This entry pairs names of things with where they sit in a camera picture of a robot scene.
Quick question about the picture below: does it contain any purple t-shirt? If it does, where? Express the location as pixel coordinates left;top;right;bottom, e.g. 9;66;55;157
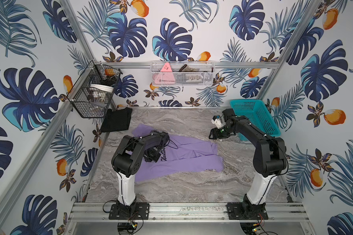
135;135;224;183

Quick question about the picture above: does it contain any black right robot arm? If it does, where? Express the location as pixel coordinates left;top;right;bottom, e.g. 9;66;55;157
208;109;288;205

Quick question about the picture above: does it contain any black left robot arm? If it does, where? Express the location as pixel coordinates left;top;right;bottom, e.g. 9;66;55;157
111;130;170;207

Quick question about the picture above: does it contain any teal plastic basket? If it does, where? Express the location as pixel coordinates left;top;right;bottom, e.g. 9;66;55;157
230;99;281;137

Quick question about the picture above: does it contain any folded black t-shirt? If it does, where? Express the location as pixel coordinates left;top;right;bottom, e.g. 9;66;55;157
101;107;133;133

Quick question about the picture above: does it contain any pink triangular item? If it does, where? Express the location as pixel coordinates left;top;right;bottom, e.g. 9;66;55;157
153;62;176;86

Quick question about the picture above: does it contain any white bowl in basket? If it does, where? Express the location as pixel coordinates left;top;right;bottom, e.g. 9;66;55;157
90;84;114;94

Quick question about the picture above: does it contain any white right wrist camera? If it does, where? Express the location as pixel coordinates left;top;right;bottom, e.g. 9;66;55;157
211;115;224;129

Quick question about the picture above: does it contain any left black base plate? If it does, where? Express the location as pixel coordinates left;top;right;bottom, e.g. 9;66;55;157
108;202;150;220

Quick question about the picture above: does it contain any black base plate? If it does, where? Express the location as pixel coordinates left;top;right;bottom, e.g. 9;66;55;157
226;202;269;220
108;202;150;220

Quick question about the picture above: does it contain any white wire wall basket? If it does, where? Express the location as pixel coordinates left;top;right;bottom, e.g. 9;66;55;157
150;64;216;87

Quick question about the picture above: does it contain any aluminium frame bar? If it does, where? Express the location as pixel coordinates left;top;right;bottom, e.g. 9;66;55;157
94;61;280;70

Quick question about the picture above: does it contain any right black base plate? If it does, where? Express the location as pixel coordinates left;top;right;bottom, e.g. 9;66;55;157
226;202;269;220

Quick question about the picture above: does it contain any black wire basket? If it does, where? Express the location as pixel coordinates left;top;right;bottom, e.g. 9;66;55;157
67;61;123;118

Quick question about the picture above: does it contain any aluminium front rail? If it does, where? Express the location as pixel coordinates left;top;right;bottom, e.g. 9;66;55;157
68;203;309;223

